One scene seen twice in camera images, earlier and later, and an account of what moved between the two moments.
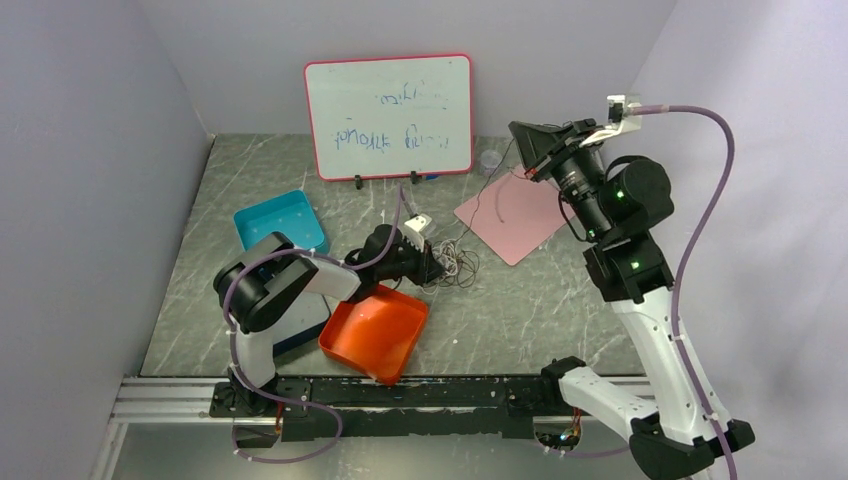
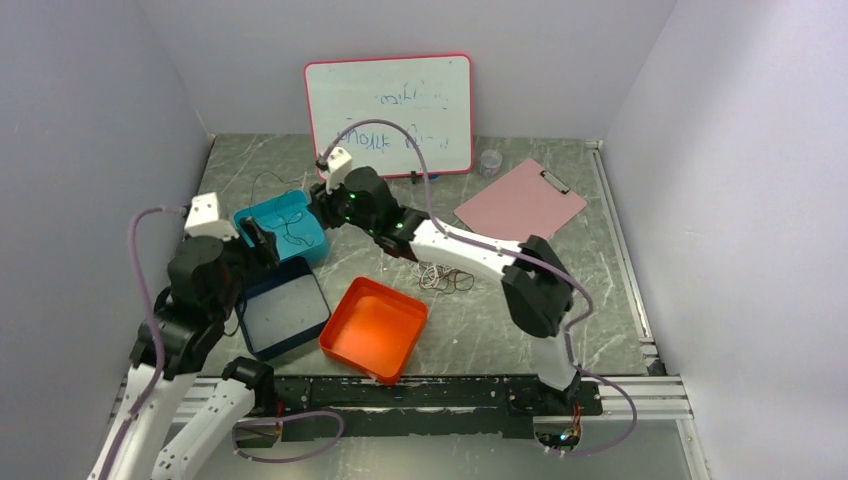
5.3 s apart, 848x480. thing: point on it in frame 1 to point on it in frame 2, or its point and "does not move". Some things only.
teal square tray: [290, 213] does not move
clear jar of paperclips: [489, 160] does not move
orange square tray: [376, 333] does not move
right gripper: [537, 144] to [321, 205]
